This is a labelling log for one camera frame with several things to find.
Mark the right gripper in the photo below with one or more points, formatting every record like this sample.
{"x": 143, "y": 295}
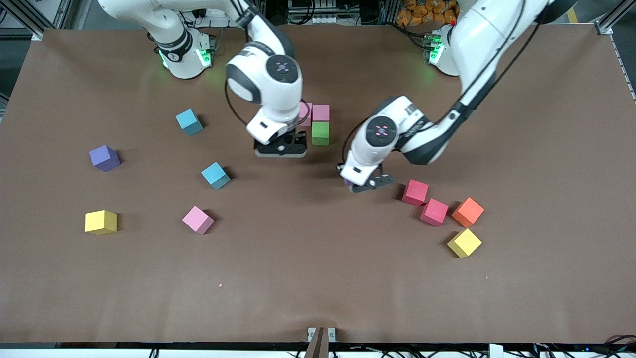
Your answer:
{"x": 300, "y": 134}

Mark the purple foam cube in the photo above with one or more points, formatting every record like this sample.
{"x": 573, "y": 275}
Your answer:
{"x": 348, "y": 182}
{"x": 104, "y": 158}

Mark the pink foam cube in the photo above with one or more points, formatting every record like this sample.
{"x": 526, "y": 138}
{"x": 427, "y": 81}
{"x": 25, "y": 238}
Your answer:
{"x": 198, "y": 220}
{"x": 320, "y": 113}
{"x": 305, "y": 114}

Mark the green foam cube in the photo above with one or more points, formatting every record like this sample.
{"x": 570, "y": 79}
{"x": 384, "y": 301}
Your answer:
{"x": 320, "y": 133}

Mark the cyan foam cube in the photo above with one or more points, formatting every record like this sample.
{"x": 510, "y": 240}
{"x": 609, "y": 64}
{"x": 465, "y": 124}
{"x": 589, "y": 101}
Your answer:
{"x": 215, "y": 175}
{"x": 189, "y": 122}

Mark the crimson foam cube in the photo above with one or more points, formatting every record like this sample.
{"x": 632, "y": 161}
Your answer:
{"x": 415, "y": 192}
{"x": 434, "y": 212}

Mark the yellow foam cube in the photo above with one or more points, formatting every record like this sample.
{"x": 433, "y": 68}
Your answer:
{"x": 101, "y": 222}
{"x": 464, "y": 242}

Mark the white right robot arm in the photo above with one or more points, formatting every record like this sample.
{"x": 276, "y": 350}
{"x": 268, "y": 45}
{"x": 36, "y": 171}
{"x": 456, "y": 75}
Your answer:
{"x": 280, "y": 69}

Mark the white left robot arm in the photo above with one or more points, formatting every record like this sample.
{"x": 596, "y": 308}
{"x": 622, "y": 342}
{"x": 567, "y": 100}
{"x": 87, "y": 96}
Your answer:
{"x": 382, "y": 132}

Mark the brown table cover sheet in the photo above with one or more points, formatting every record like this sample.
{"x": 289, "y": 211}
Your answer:
{"x": 318, "y": 258}

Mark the orange foam cube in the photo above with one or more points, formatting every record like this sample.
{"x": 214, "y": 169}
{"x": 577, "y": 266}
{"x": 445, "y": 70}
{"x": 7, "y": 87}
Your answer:
{"x": 467, "y": 212}

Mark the grey electronics rack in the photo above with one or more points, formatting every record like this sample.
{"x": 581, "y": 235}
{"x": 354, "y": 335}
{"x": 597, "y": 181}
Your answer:
{"x": 318, "y": 15}

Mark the white power strip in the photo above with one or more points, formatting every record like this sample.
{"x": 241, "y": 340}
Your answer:
{"x": 213, "y": 22}

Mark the bag of orange items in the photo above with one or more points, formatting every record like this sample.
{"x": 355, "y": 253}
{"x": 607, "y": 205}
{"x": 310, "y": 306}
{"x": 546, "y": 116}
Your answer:
{"x": 422, "y": 12}

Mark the metal bracket with wooden strip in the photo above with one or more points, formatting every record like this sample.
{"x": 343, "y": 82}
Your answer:
{"x": 321, "y": 343}

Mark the aluminium frame post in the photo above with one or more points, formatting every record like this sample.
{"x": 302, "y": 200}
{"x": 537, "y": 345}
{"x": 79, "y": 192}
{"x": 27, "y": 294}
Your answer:
{"x": 608, "y": 22}
{"x": 30, "y": 20}

